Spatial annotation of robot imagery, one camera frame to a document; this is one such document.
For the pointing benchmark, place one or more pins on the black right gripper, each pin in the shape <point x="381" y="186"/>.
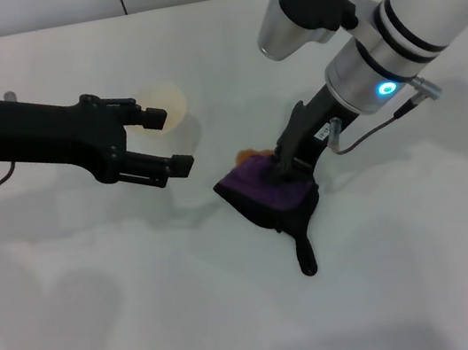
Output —
<point x="315" y="125"/>

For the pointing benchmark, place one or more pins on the purple-blue rag with black trim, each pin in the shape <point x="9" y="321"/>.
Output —
<point x="275" y="204"/>

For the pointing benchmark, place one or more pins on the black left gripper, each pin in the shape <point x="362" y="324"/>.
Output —
<point x="52" y="133"/>

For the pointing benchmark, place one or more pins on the brown water stain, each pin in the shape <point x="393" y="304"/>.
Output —
<point x="246" y="155"/>

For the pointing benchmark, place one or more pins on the white paper cup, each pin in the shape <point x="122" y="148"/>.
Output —
<point x="174" y="99"/>

